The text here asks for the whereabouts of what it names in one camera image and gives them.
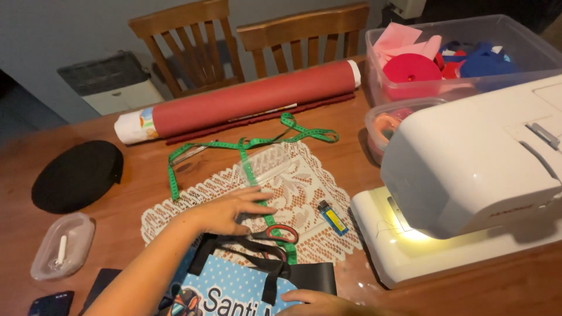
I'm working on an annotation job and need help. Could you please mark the red and black scissors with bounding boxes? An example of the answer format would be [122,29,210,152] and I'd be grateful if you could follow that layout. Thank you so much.
[237,223,300,262]

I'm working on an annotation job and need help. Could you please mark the red ribbon roll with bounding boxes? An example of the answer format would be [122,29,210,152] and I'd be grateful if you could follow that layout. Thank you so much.
[382,53,443,84]

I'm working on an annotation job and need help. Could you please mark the black oval fabric piece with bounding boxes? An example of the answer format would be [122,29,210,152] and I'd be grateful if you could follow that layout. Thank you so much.
[31,140,125,215]

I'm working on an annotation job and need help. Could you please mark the blue ribbon heap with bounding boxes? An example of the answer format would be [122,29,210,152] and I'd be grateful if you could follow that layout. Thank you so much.
[439,41,521,80]

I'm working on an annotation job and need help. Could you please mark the green measuring tape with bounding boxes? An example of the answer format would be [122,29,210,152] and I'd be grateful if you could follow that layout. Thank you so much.
[168,112,340,266]

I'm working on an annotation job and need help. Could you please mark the blue lighter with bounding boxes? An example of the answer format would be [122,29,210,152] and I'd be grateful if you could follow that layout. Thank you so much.
[317,200,350,237]

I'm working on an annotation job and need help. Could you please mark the dark red felt strip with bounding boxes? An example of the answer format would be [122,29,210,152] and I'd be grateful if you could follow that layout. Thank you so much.
[165,92,357,147]

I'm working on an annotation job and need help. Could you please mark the person's right hand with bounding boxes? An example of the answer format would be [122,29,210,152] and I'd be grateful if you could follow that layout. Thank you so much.
[277,289,356,316]

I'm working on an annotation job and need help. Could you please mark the dark blue object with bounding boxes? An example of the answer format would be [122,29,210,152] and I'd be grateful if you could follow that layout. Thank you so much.
[27,290,76,316]

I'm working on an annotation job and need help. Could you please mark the large clear plastic bin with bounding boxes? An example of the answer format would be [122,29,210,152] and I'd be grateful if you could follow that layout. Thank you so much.
[365,14,562,106]

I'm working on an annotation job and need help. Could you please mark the pink fabric pieces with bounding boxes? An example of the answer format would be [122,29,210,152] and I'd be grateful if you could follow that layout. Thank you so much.
[372,22,443,67]

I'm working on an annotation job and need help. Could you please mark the clear container with chalk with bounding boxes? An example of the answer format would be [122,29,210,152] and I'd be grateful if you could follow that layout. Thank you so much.
[29,212,96,282]

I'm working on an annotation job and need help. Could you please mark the thin wooden ruler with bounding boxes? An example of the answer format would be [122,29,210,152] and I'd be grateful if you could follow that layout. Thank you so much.
[227,103,299,123]

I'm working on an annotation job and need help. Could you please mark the clear plastic lid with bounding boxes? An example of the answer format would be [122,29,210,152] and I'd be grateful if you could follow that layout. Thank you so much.
[237,143,294,188]

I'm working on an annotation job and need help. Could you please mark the person's left hand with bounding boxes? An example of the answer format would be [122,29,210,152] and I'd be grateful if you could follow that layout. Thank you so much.
[188,186,278,237]

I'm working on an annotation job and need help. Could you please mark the white and grey heater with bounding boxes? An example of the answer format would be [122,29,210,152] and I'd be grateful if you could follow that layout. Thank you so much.
[56,50,166,116]

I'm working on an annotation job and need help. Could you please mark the white sewing machine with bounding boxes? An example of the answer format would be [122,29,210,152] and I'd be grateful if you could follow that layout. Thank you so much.
[350,73,562,290]

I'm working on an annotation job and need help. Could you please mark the wooden chair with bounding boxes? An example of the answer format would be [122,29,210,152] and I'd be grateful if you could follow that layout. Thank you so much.
[128,0,246,100]
[237,2,371,80]

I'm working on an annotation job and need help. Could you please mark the white appliance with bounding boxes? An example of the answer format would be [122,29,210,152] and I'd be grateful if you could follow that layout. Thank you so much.
[386,0,428,21]

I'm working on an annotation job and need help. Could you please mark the red material roll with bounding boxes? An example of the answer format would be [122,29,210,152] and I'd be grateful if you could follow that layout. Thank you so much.
[114,59,362,146]

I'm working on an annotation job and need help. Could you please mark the white lace doily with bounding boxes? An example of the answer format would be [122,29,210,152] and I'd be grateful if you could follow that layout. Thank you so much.
[140,140,363,267]

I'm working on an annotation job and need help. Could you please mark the blue polka dot bag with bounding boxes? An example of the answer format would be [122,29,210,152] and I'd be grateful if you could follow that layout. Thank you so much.
[157,234,304,316]

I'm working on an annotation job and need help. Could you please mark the white chalk stick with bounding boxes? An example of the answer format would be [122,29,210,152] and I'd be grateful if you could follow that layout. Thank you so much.
[56,234,68,267]

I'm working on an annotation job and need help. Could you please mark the small clear plastic container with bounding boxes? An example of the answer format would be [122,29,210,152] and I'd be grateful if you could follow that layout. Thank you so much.
[364,97,447,166]

